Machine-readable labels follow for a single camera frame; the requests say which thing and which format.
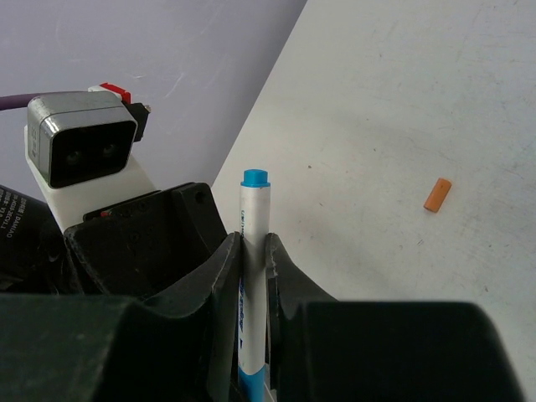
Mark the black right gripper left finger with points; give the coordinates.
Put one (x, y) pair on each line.
(205, 303)

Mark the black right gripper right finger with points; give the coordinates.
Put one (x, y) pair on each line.
(303, 337)

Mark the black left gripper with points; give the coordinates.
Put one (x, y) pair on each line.
(135, 248)

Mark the blue capped white pen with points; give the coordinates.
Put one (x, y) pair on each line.
(255, 208)

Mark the orange pen cap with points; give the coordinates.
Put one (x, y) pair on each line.
(437, 195)

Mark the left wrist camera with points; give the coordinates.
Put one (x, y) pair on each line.
(78, 147)

